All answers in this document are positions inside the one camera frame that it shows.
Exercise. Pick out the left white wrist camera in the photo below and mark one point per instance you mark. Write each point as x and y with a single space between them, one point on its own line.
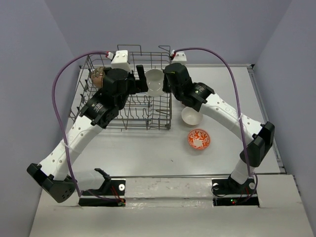
120 61

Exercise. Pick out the grey wire dish rack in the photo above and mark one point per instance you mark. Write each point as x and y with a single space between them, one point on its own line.
141 111

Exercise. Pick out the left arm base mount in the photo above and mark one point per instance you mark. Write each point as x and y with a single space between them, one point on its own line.
106 191

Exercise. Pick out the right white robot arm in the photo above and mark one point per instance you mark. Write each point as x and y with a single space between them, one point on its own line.
257 138

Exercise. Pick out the metal rail bar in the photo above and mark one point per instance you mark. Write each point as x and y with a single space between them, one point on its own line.
171 176

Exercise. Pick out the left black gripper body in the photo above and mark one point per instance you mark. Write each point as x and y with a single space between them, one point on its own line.
131 89

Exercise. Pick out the white bowl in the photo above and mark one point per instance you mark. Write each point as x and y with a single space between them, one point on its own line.
191 117
154 78

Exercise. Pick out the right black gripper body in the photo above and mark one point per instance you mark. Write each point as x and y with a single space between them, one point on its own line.
168 88

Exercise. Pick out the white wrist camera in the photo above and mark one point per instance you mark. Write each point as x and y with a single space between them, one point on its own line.
178 57
120 61

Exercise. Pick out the brown glazed bowl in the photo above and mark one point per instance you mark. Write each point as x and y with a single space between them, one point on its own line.
97 76

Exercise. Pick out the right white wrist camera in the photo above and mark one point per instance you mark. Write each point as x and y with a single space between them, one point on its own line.
178 57

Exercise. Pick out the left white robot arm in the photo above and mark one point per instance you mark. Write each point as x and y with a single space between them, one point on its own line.
54 173

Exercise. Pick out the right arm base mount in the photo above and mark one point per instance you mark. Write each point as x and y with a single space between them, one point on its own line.
227 192

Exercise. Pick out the orange floral bowl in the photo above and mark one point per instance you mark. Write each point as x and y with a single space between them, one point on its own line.
199 139

